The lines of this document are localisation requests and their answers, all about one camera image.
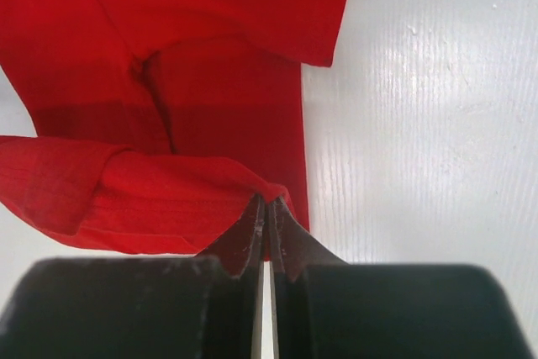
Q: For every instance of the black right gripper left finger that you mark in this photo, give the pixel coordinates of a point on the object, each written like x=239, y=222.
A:
x=232, y=326

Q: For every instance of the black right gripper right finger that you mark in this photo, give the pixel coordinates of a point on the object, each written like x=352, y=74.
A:
x=292, y=249

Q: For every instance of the red t shirt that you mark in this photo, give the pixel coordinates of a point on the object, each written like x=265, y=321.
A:
x=157, y=121

